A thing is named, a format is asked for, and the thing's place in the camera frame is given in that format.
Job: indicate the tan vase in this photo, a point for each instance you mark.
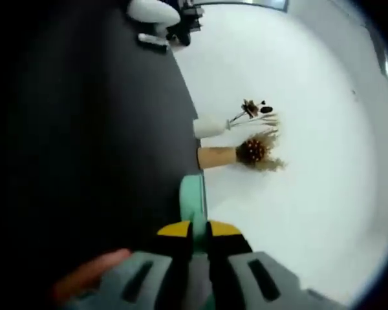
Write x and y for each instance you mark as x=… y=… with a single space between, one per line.
x=216 y=157

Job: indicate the white rounded object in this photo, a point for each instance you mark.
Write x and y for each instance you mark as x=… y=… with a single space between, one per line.
x=152 y=14

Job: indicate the dark dried flower stems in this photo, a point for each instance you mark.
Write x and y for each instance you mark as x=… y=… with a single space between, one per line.
x=255 y=111

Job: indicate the person's left hand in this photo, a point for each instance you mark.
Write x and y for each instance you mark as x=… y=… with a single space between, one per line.
x=87 y=274

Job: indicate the white and black device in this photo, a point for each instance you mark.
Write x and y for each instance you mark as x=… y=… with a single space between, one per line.
x=153 y=43

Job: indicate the green dustpan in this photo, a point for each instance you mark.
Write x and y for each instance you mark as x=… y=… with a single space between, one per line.
x=190 y=200

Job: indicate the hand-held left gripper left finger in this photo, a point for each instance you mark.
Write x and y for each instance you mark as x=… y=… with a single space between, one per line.
x=142 y=281

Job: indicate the white vase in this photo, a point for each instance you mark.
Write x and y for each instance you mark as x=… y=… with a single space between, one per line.
x=210 y=128

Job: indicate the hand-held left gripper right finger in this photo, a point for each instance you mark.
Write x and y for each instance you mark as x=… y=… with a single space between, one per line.
x=245 y=284

